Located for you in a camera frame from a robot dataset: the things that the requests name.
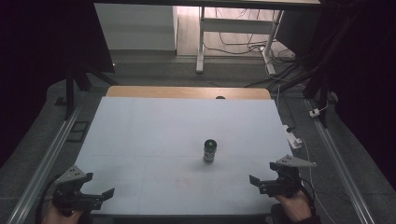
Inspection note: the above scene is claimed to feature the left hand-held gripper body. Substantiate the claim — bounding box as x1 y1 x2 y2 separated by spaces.
51 165 104 217

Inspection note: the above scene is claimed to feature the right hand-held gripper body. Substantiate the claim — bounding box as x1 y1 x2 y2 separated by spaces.
257 154 318 199

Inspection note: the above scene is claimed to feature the person's left hand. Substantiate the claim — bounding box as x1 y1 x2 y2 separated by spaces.
41 203 86 224

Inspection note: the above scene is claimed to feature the person's right hand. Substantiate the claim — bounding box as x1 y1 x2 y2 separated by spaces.
274 189 313 224

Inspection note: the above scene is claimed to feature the white power strip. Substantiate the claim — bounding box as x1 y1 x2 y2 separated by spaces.
282 124 304 149

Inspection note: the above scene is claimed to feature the black floor outlet plate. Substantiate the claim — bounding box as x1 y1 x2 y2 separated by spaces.
65 120 91 144

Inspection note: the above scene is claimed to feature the small jar with black lid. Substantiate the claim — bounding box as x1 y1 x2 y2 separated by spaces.
202 138 219 165

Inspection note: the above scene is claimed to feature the white table cover sheet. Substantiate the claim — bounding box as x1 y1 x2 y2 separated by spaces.
74 95 294 217

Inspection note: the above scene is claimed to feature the black metal stand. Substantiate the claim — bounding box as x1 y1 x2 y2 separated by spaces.
268 6 366 129
54 61 120 121

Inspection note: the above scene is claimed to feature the white cabinet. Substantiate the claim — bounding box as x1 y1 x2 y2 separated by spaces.
93 3 178 51

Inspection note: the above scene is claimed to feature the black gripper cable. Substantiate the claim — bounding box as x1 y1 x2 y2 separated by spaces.
35 175 62 224
299 178 318 217

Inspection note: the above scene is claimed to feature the thin white cable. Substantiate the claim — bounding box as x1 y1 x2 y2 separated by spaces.
299 137 338 224

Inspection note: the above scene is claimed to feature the aluminium floor rail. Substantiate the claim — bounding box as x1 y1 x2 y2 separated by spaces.
304 98 376 224
6 105 82 224

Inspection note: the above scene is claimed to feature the tangle of black floor cables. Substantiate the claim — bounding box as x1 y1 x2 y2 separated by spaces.
204 7 297 89

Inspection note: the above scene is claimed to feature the white desk frame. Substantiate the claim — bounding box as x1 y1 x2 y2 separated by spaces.
195 6 285 76

